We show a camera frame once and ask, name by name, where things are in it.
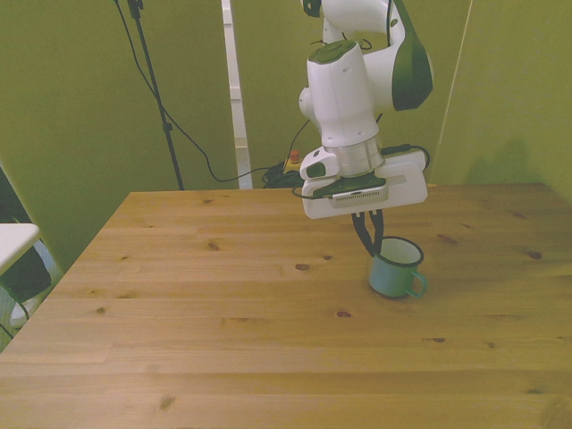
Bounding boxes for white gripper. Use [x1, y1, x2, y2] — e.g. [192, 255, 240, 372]
[301, 149, 429, 258]

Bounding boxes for blue enamel mug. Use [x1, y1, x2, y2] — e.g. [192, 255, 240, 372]
[368, 235, 429, 299]

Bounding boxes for white side table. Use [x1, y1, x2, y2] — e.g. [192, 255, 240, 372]
[0, 223, 40, 276]

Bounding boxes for white shoe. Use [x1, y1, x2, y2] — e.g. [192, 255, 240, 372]
[8, 294, 44, 330]

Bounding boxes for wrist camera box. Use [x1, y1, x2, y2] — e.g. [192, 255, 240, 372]
[311, 175, 389, 210]

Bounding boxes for black cable bundle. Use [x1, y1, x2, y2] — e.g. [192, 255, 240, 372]
[261, 163, 307, 189]

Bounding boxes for black stand camera cable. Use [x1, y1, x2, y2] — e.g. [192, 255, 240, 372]
[114, 0, 269, 183]

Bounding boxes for white vertical post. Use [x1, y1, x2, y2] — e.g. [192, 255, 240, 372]
[221, 0, 254, 189]

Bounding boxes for black camera stand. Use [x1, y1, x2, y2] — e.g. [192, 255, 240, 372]
[127, 0, 186, 191]

